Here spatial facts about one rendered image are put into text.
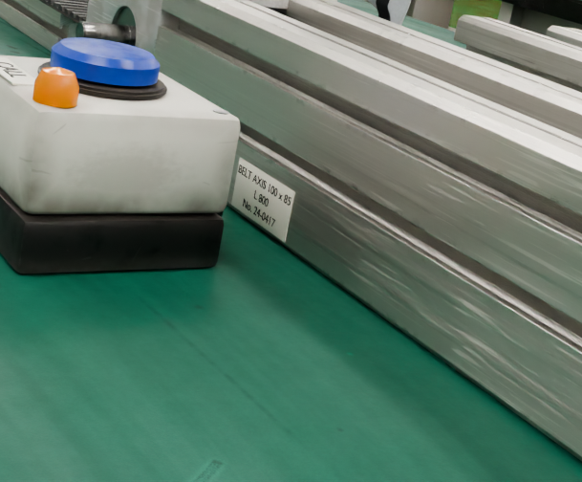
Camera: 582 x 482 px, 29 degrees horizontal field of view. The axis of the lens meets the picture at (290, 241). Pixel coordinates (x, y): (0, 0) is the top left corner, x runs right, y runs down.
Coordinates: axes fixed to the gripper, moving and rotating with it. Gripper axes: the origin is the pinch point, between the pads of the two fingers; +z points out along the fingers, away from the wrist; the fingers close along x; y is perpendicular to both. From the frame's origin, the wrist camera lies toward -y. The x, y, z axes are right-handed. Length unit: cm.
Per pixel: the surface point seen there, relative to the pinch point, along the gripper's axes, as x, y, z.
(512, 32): 4.8, -22.0, -5.4
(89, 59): 33.3, -31.0, -4.1
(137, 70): 31.7, -31.6, -3.9
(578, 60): 5.0, -27.4, -5.1
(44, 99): 35.6, -33.1, -3.1
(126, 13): 23.8, -13.4, -2.8
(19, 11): 20.8, 10.4, 1.9
